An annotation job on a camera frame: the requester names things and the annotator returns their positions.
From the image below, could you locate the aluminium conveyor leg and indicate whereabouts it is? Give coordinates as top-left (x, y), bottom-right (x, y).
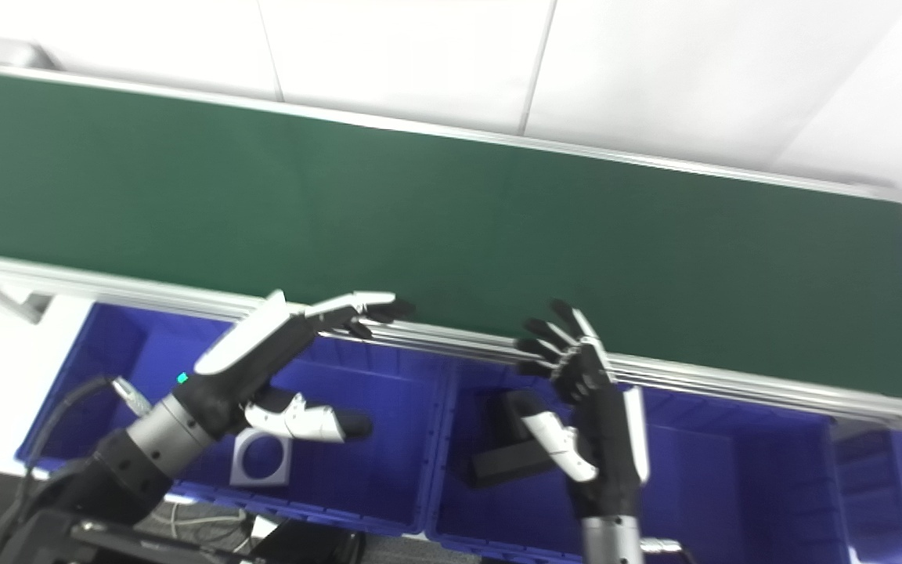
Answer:
top-left (0, 284), bottom-right (52, 324)

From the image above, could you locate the white floor cable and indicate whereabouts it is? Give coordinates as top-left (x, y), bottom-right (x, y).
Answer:
top-left (165, 501), bottom-right (264, 549)

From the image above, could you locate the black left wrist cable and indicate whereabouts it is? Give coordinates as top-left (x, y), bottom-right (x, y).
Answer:
top-left (0, 374), bottom-right (154, 533)

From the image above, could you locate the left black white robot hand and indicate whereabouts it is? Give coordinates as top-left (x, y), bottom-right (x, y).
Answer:
top-left (177, 290), bottom-right (417, 463)

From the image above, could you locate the white square part round hole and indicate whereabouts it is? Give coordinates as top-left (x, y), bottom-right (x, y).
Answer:
top-left (230, 429), bottom-right (293, 487)

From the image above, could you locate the green conveyor belt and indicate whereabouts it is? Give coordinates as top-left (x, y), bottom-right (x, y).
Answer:
top-left (0, 61), bottom-right (902, 436)
top-left (0, 69), bottom-right (902, 404)

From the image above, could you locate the black angular part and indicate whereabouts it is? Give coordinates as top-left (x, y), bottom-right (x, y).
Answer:
top-left (469, 389), bottom-right (569, 488)

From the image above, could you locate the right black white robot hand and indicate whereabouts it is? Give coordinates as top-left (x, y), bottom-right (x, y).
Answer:
top-left (514, 299), bottom-right (650, 519)

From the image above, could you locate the black robot torso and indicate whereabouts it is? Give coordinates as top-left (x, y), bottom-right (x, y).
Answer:
top-left (0, 509), bottom-right (366, 564)

